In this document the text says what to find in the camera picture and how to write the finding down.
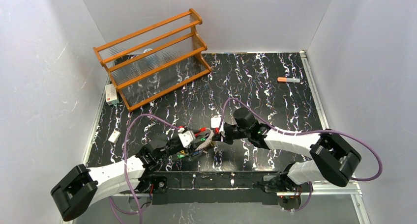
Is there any bunch of coloured keys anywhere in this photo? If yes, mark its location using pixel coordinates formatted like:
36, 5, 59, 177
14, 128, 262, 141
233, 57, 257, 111
177, 127, 214, 158

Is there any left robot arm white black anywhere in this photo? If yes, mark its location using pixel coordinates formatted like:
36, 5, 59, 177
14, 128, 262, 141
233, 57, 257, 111
50, 131, 211, 222

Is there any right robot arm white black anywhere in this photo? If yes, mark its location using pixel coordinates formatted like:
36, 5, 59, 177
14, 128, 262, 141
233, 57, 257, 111
212, 108, 361, 190

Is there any small white card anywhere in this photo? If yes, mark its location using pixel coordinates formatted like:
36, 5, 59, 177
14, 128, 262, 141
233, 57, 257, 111
107, 130, 120, 143

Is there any orange white marker pen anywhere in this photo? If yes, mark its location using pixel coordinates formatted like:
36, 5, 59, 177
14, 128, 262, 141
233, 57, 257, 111
277, 77, 301, 83

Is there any white red small box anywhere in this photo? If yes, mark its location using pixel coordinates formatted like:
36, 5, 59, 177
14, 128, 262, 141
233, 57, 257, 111
105, 84, 120, 106

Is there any orange wooden shelf rack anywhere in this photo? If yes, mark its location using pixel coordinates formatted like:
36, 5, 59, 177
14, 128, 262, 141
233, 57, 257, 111
93, 8, 211, 112

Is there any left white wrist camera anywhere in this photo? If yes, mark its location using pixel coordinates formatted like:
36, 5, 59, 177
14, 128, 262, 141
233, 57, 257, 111
178, 126, 196, 149

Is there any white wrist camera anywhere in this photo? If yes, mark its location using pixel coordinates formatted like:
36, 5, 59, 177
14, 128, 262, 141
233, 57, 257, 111
178, 126, 196, 149
210, 116, 224, 134

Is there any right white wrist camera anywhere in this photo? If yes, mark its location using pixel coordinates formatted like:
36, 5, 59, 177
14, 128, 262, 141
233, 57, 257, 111
210, 116, 224, 134

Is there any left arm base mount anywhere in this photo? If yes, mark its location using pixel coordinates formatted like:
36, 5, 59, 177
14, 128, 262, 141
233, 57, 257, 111
131, 174, 168, 195

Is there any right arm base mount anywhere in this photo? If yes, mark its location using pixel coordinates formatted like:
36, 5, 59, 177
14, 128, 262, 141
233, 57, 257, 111
252, 174, 313, 213

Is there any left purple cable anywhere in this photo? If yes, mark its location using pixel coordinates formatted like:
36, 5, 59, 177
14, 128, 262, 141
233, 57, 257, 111
109, 113, 182, 224

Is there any purple cable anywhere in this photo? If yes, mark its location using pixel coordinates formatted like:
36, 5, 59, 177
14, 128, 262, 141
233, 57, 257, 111
109, 113, 182, 224
217, 97, 383, 212

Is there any aluminium frame rail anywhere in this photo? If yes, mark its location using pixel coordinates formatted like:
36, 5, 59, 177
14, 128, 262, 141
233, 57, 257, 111
60, 172, 371, 224

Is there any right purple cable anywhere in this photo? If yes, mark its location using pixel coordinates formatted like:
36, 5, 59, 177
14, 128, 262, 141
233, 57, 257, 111
217, 97, 383, 212

